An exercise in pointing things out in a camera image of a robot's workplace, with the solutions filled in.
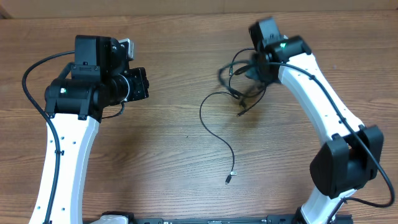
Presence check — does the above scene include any thin black USB cable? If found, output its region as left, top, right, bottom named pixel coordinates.
left=199, top=91, right=238, bottom=185

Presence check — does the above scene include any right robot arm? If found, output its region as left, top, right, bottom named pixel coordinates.
left=249, top=17, right=384, bottom=223

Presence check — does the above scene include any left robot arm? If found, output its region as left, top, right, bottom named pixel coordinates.
left=30, top=35, right=149, bottom=223

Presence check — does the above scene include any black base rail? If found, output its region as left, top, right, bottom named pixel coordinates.
left=83, top=212, right=354, bottom=224

